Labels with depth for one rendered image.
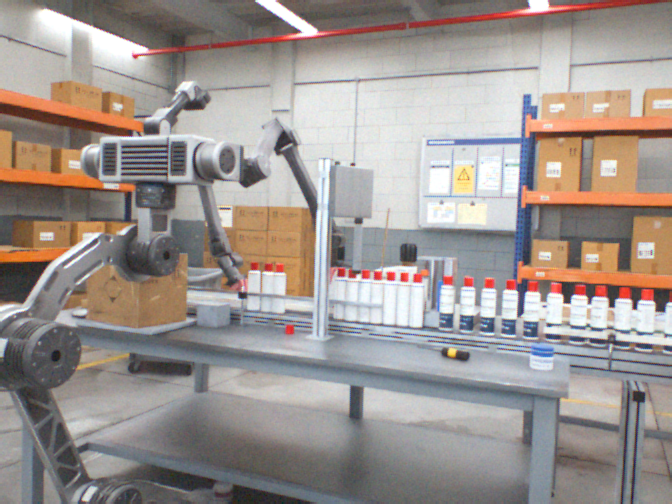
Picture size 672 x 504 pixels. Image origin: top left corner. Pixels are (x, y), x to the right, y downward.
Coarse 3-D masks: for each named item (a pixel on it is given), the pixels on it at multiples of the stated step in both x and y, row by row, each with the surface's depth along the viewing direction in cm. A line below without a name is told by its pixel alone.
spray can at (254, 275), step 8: (256, 264) 250; (248, 272) 250; (256, 272) 249; (248, 280) 250; (256, 280) 249; (248, 288) 250; (256, 288) 249; (248, 296) 250; (256, 296) 249; (248, 304) 250; (256, 304) 250
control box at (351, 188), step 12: (336, 168) 216; (348, 168) 219; (360, 168) 222; (372, 168) 225; (336, 180) 216; (348, 180) 219; (360, 180) 222; (372, 180) 225; (336, 192) 217; (348, 192) 219; (360, 192) 222; (372, 192) 225; (336, 204) 217; (348, 204) 220; (360, 204) 223; (336, 216) 217; (348, 216) 220; (360, 216) 223
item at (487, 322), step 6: (486, 282) 214; (492, 282) 213; (486, 288) 214; (492, 288) 214; (486, 294) 213; (492, 294) 213; (486, 300) 213; (492, 300) 213; (486, 306) 213; (492, 306) 213; (486, 312) 213; (492, 312) 213; (480, 318) 216; (486, 318) 213; (492, 318) 213; (480, 324) 215; (486, 324) 213; (492, 324) 213; (480, 330) 215; (486, 330) 213; (492, 330) 214
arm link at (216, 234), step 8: (200, 192) 260; (208, 192) 260; (208, 200) 258; (208, 208) 258; (216, 208) 261; (208, 216) 257; (216, 216) 258; (208, 224) 257; (216, 224) 256; (208, 232) 257; (216, 232) 255; (224, 232) 258; (216, 240) 258; (224, 240) 256; (216, 248) 254
